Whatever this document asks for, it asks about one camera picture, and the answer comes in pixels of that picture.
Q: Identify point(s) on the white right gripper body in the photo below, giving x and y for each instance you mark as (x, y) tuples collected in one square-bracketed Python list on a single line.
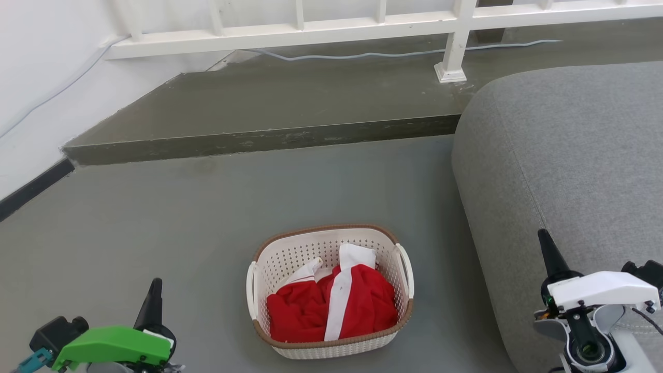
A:
[(601, 290)]

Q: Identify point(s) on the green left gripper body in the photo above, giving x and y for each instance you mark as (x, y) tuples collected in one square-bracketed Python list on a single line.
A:
[(111, 344)]

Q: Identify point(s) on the grey concrete step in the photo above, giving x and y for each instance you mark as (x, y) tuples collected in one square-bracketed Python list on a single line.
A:
[(290, 98)]

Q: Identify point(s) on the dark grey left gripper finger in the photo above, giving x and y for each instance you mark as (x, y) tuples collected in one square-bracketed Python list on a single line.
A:
[(151, 308)]

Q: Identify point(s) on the black baseboard strip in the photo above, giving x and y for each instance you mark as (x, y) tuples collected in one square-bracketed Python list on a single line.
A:
[(36, 186)]

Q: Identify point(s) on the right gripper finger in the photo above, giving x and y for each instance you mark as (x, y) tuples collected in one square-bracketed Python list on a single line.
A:
[(553, 259)]

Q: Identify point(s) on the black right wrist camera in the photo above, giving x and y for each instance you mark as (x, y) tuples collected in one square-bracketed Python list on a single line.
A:
[(645, 273)]

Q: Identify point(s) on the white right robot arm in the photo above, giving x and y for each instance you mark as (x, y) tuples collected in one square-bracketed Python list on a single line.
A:
[(629, 355)]

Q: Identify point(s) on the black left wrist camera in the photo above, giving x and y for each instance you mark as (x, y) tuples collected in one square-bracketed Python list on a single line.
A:
[(54, 331)]

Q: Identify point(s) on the red and white garment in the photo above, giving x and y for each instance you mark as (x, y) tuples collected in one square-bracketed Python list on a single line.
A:
[(305, 311)]

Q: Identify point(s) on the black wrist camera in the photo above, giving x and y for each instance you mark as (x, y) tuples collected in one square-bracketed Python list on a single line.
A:
[(54, 331), (645, 273)]

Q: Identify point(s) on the grey fabric sofa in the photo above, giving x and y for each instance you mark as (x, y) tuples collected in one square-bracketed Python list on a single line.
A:
[(570, 155)]

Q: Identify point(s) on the cream perforated laundry basket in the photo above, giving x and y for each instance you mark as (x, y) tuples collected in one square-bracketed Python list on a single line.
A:
[(290, 254)]

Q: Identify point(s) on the white wooden railing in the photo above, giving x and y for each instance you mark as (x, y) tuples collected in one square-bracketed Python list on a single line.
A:
[(311, 32)]

